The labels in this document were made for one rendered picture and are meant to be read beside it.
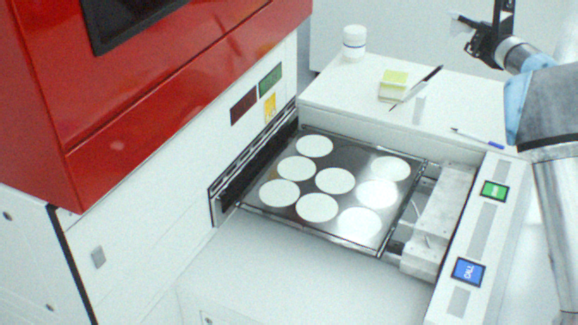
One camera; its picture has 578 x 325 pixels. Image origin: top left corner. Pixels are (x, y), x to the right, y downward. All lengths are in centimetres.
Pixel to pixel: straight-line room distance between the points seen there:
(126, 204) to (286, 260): 44
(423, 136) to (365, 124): 16
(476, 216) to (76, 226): 81
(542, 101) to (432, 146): 58
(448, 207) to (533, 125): 48
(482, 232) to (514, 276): 127
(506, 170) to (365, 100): 43
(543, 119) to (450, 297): 37
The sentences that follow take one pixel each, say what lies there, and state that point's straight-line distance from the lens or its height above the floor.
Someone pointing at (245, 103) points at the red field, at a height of 110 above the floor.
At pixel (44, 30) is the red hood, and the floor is 151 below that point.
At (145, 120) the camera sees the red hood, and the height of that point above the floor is 130.
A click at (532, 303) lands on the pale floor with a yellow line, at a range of 242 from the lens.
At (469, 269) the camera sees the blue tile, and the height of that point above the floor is 96.
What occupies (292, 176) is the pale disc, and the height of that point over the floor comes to 90.
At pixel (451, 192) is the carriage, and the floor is 88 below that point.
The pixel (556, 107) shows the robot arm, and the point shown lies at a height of 133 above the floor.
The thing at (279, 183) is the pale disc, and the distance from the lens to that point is 135.
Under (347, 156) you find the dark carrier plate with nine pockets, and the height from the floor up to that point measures 90.
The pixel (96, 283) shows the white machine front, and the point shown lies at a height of 102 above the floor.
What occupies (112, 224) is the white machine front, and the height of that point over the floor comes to 111.
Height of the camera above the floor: 179
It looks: 39 degrees down
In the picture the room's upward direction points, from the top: 1 degrees counter-clockwise
